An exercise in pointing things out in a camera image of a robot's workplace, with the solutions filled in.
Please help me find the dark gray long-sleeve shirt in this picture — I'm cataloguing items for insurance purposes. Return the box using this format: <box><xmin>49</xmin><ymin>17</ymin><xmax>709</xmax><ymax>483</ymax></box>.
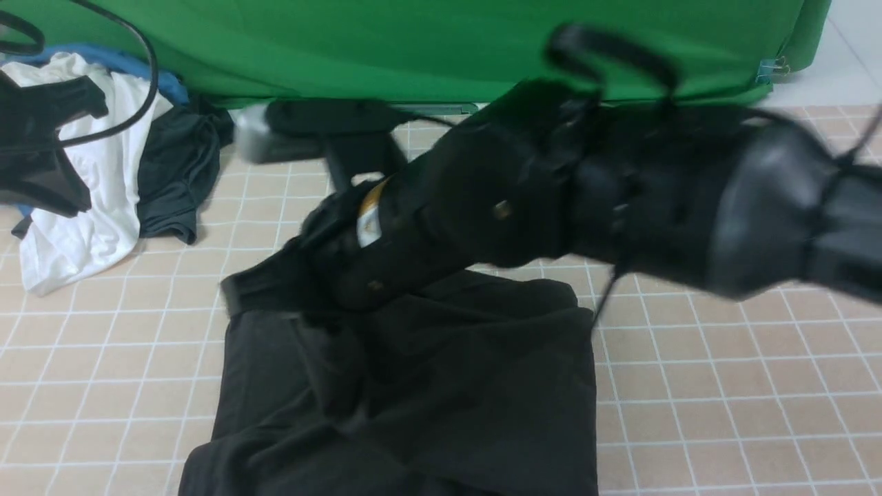
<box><xmin>177</xmin><ymin>271</ymin><xmax>599</xmax><ymax>495</ymax></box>

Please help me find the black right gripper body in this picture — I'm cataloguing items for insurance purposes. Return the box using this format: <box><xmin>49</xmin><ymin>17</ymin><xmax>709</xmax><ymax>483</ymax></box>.
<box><xmin>300</xmin><ymin>81</ymin><xmax>586</xmax><ymax>311</ymax></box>

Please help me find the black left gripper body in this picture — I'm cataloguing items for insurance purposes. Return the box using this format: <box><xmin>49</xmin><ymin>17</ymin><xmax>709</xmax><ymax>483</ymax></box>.
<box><xmin>1</xmin><ymin>74</ymin><xmax>107</xmax><ymax>172</ymax></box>

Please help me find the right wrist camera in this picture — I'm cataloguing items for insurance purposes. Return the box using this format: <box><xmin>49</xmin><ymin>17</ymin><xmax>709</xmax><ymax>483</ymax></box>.
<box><xmin>234</xmin><ymin>99</ymin><xmax>411</xmax><ymax>191</ymax></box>

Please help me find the blue garment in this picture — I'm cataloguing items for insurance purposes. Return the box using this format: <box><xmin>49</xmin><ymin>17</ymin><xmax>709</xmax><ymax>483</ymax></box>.
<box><xmin>2</xmin><ymin>43</ymin><xmax>188</xmax><ymax>216</ymax></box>

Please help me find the binder clip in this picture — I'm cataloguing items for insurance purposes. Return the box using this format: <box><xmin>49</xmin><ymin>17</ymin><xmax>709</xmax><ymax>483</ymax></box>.
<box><xmin>755</xmin><ymin>56</ymin><xmax>792</xmax><ymax>85</ymax></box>

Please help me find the green backdrop cloth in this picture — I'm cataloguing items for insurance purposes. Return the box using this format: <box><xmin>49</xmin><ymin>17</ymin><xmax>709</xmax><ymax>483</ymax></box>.
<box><xmin>0</xmin><ymin>0</ymin><xmax>831</xmax><ymax>112</ymax></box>

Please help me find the white shirt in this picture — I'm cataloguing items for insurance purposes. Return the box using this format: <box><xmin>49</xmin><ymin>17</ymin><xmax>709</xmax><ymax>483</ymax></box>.
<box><xmin>2</xmin><ymin>52</ymin><xmax>172</xmax><ymax>296</ymax></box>

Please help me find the dark gray crumpled garment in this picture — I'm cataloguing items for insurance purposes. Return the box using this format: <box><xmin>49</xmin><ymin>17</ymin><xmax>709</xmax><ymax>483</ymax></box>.
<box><xmin>12</xmin><ymin>96</ymin><xmax>238</xmax><ymax>247</ymax></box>

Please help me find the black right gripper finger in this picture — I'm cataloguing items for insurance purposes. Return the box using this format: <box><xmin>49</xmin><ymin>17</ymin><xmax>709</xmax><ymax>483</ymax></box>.
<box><xmin>220</xmin><ymin>241</ymin><xmax>331</xmax><ymax>317</ymax></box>

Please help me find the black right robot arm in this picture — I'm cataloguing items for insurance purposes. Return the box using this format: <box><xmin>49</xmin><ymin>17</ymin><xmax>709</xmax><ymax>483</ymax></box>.
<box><xmin>223</xmin><ymin>81</ymin><xmax>880</xmax><ymax>314</ymax></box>

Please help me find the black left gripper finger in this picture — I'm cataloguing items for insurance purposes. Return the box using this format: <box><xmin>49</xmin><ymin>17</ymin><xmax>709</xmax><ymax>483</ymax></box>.
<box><xmin>1</xmin><ymin>167</ymin><xmax>92</xmax><ymax>218</ymax></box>

